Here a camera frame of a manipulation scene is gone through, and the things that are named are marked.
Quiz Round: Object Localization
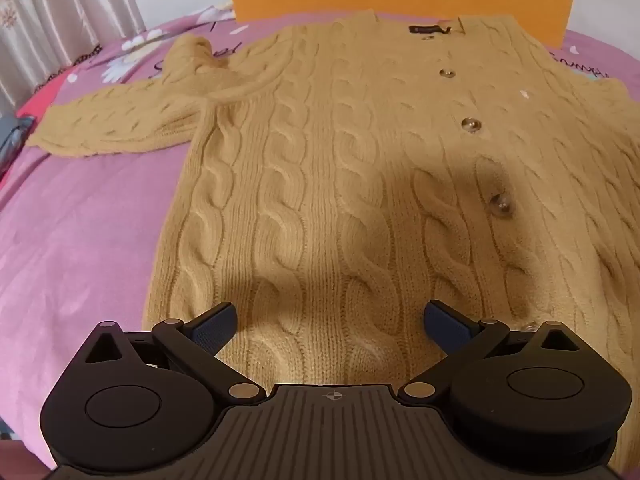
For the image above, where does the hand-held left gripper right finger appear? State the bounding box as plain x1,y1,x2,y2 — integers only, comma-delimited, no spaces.
397,299,577,407

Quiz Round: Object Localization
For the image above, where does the pink floral bedsheet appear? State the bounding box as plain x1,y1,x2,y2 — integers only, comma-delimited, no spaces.
0,2,640,466

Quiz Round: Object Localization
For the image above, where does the red cloth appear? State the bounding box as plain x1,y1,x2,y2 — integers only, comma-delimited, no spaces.
14,67,76,117

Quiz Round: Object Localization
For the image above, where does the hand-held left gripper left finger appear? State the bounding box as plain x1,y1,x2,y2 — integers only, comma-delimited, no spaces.
82,302,267,407

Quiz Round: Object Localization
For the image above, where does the grey-blue cloth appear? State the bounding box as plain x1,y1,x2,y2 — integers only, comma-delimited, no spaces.
0,115,37,181

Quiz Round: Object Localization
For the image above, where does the mustard cable-knit cardigan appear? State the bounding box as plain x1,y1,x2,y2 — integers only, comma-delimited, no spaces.
26,10,640,461

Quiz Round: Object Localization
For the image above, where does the pale floral curtain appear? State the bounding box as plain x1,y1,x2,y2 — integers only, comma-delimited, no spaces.
0,0,147,111

